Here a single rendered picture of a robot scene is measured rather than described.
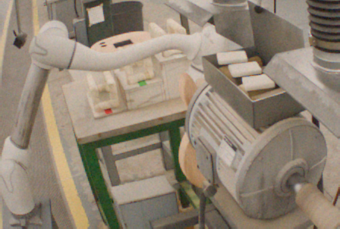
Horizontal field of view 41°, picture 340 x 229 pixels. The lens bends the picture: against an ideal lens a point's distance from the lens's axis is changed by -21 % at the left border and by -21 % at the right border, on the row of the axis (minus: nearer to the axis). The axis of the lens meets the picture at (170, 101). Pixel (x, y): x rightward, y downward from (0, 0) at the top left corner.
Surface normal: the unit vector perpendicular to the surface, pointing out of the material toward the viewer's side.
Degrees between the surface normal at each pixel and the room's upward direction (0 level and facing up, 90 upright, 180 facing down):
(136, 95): 90
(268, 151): 66
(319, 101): 38
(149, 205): 90
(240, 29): 90
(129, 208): 90
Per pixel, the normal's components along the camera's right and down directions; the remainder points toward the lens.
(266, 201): 0.20, 0.46
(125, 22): 0.41, 0.39
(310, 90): -0.69, -0.55
